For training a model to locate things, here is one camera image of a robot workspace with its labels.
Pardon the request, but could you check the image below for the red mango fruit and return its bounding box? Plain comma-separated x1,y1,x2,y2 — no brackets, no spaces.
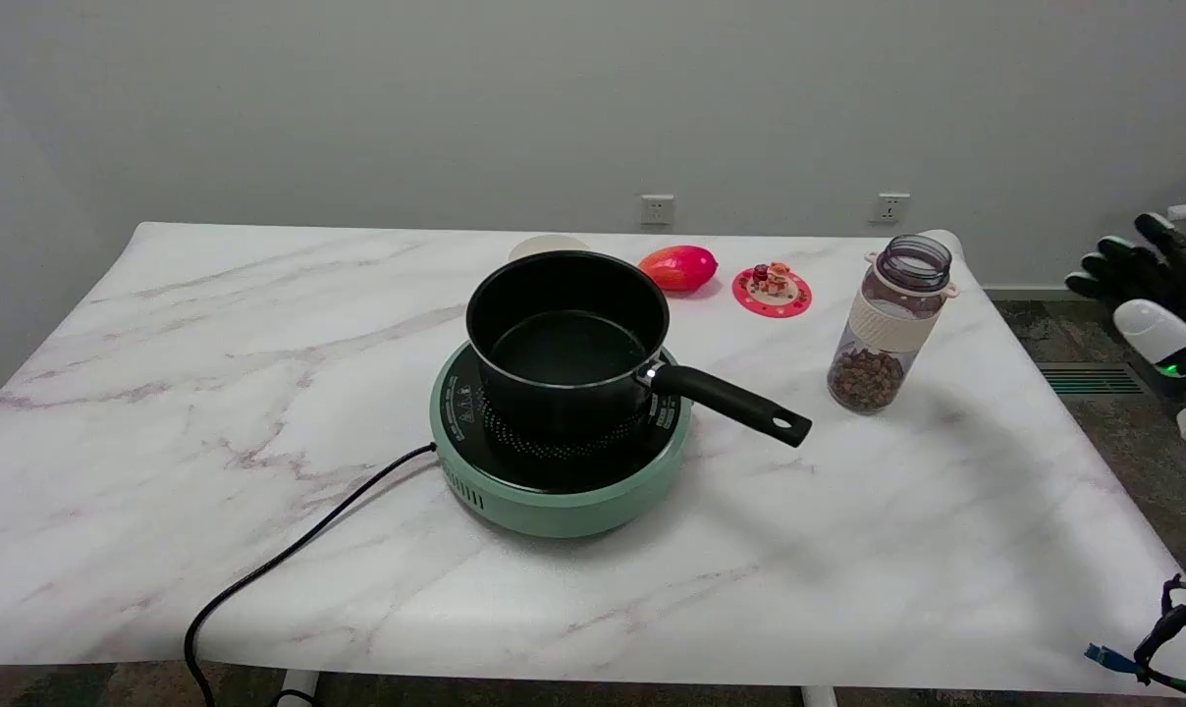
638,245,720,294

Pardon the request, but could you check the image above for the floor vent grille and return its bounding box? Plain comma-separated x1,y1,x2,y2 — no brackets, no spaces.
1035,362,1149,397

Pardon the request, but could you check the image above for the black power cable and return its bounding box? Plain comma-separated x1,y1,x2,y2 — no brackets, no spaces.
183,442,439,707

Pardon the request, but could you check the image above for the black saucepan with handle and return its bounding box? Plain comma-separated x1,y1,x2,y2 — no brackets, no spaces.
465,249,813,449

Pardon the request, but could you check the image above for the green round induction cooker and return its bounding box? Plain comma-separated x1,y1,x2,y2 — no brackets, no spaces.
429,340,694,539

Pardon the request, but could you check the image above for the white bowl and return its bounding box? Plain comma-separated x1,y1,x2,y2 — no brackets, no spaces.
508,234,591,263

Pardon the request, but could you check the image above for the pink coaster with small figures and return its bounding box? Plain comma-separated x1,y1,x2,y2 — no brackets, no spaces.
731,261,813,319

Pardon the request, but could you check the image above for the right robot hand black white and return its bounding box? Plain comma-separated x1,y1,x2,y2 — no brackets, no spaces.
1064,211,1186,396

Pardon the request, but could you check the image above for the clear bottle with brown nuts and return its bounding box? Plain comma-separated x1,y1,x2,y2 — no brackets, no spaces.
827,234,960,414

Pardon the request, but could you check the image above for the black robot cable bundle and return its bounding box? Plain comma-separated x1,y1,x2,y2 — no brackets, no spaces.
1085,574,1186,702

